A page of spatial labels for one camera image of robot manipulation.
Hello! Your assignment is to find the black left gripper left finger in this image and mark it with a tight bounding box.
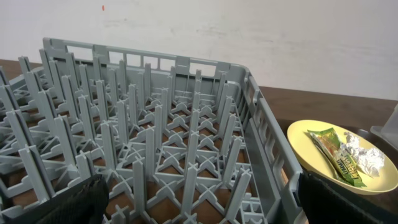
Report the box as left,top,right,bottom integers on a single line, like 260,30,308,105
6,174,109,224

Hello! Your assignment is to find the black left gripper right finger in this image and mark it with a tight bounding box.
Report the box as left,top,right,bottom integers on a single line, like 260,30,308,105
297,171,397,224

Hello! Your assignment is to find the green snack wrapper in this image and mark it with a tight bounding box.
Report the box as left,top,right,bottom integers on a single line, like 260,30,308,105
308,128,366,187

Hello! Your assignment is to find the white tissue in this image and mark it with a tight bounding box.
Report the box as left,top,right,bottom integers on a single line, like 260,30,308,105
343,132,385,177

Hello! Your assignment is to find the yellow plate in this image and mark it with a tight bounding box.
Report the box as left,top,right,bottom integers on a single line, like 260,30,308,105
287,119,397,195

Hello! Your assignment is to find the clear plastic bin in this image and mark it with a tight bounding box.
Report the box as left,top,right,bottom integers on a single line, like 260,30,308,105
370,106,398,150

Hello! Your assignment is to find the grey plastic dish rack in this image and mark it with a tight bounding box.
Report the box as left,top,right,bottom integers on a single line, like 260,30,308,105
1,38,305,223

